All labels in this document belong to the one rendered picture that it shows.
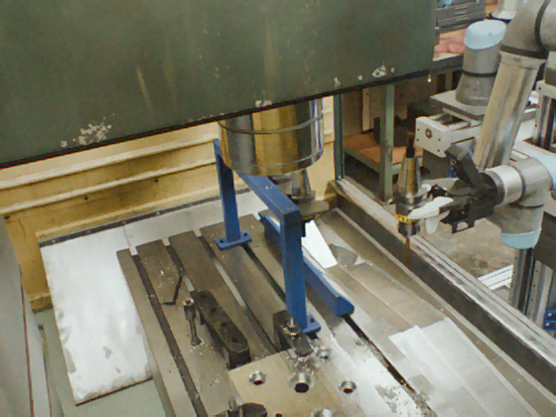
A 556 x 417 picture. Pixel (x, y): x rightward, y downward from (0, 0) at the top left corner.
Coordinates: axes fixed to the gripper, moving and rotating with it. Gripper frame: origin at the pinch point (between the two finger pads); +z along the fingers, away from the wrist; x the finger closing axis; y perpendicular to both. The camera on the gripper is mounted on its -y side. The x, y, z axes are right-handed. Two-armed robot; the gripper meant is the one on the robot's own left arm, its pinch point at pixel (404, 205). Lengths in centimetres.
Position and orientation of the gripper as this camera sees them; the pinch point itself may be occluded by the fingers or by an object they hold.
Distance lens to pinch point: 108.4
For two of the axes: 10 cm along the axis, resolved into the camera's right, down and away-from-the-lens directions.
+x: -4.0, -4.2, 8.1
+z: -9.1, 2.5, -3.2
